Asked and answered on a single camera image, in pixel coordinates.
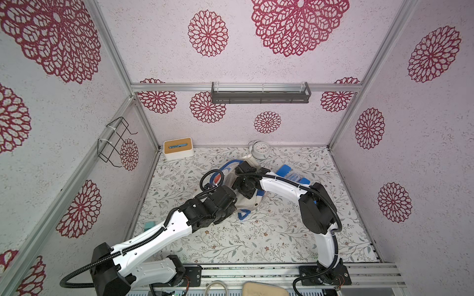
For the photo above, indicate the black wire wall rack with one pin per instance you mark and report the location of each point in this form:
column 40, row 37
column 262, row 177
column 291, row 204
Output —
column 119, row 149

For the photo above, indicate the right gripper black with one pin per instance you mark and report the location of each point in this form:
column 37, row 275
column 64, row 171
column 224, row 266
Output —
column 245, row 187

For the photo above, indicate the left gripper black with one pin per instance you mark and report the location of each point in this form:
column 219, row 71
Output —
column 231, row 209

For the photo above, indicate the clear blue compass set case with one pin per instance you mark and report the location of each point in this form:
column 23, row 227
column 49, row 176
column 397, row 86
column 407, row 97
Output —
column 293, row 176

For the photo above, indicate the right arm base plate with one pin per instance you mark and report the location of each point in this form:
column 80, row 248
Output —
column 339, row 276

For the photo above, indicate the white canvas bag blue handles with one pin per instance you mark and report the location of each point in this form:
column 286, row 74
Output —
column 244, row 206

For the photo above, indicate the white tissue box wooden top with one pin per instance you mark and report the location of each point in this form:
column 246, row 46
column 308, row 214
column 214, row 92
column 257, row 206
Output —
column 178, row 149

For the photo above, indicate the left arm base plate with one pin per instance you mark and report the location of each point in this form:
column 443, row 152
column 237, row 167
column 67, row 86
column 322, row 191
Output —
column 186, row 276

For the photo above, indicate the black wall shelf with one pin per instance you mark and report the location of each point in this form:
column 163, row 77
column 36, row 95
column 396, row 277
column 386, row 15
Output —
column 261, row 96

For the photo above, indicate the beige object at front edge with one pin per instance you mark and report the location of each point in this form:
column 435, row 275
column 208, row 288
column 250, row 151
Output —
column 260, row 289

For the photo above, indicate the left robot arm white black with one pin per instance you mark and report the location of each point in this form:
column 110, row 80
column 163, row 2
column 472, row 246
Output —
column 110, row 272

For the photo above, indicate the small teal object on table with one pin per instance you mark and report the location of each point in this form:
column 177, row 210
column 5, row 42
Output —
column 149, row 225

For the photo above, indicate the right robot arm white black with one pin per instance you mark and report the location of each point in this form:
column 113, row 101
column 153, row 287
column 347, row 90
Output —
column 318, row 213

